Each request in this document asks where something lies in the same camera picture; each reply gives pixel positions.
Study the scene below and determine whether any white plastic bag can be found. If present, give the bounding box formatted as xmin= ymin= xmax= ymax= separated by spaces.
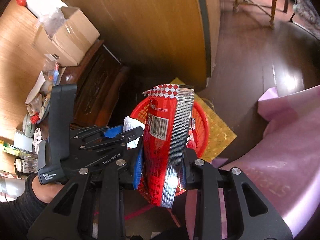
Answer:
xmin=123 ymin=116 xmax=145 ymax=148

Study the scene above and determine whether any red snack bag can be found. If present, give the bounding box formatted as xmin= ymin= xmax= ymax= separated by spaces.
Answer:
xmin=140 ymin=84 xmax=194 ymax=208

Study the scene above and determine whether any person's left forearm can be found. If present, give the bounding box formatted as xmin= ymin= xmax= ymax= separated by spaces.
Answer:
xmin=0 ymin=173 xmax=47 ymax=239

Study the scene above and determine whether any red mesh trash basket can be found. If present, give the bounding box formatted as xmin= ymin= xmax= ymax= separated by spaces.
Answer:
xmin=130 ymin=96 xmax=211 ymax=197

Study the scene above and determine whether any person's left hand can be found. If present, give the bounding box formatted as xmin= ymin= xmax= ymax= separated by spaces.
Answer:
xmin=32 ymin=176 xmax=63 ymax=204

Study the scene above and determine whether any purple table cloth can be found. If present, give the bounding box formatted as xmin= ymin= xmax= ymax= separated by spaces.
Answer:
xmin=220 ymin=86 xmax=319 ymax=238

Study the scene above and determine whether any dark wooden nightstand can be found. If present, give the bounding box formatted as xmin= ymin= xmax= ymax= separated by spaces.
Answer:
xmin=60 ymin=40 xmax=129 ymax=128

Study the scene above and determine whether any gold paper bag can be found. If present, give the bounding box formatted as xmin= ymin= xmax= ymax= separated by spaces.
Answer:
xmin=170 ymin=77 xmax=238 ymax=163

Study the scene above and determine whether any cardboard box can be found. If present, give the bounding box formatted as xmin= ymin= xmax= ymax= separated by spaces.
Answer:
xmin=33 ymin=7 xmax=100 ymax=67

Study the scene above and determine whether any wooden cabinet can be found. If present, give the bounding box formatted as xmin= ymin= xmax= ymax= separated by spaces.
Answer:
xmin=1 ymin=0 xmax=220 ymax=139

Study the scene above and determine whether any floral bed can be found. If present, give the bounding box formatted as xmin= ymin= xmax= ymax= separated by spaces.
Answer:
xmin=289 ymin=0 xmax=319 ymax=41

